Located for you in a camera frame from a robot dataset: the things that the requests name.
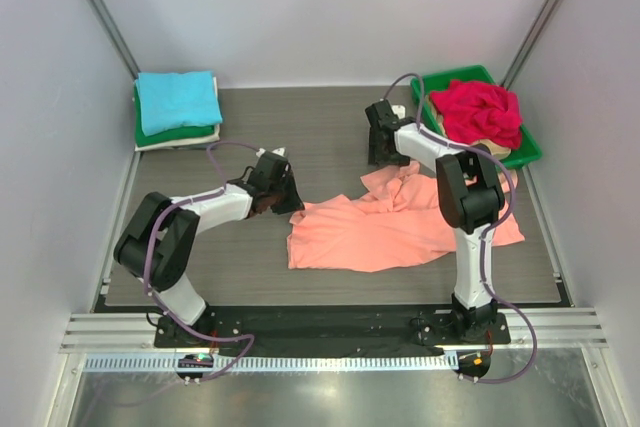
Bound salmon pink t shirt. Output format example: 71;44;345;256
285;160;526;273

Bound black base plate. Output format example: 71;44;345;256
154;302;511;353

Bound folded green shirt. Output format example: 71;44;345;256
133;86;221;149

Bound folded white shirt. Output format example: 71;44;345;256
134;77;221;152

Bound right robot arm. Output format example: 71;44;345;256
365;100;505;343

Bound purple cable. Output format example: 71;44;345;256
142;141;266;383
382;72;539;383

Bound corner frame post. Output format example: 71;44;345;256
501;0;563;89
87;0;140;79

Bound left corner frame post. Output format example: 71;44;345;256
87;0;140;79

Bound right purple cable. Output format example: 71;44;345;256
382;72;539;383

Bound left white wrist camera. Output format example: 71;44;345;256
256;147;287;159

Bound right corner frame post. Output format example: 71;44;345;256
501;0;563;89

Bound slotted cable duct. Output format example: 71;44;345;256
84;352;458;374

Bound tan t shirt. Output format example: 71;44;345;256
426;97;512;160

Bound red t shirt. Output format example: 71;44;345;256
429;79;523;150

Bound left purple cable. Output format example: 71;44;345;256
142;141;266;383

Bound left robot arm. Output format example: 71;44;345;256
114;148;304;347

